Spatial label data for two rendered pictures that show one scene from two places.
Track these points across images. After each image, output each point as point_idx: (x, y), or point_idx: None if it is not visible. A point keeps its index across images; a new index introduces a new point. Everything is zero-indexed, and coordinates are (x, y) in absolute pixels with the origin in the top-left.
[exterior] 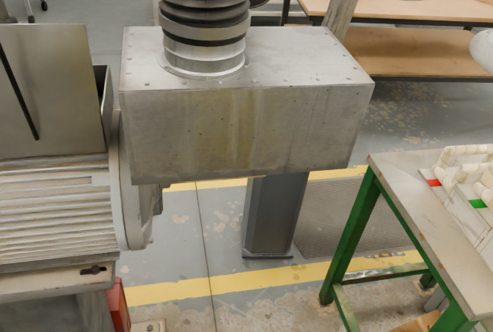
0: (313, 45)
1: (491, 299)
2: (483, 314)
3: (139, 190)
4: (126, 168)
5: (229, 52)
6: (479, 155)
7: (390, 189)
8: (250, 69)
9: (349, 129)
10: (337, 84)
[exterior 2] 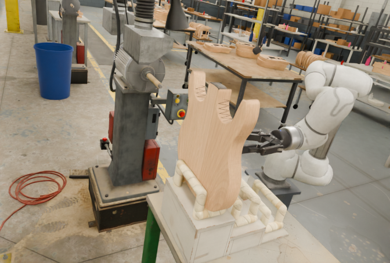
0: (158, 35)
1: (158, 203)
2: (148, 197)
3: (132, 61)
4: None
5: (137, 24)
6: (300, 234)
7: None
8: (140, 30)
9: (138, 49)
10: (138, 33)
